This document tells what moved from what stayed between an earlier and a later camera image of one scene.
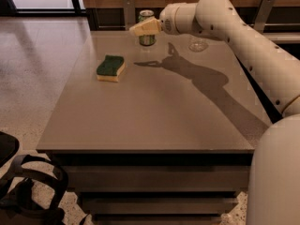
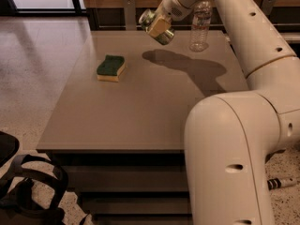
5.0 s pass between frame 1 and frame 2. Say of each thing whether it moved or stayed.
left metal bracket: stayed
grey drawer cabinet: stayed
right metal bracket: stayed
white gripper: moved
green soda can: moved
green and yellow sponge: stayed
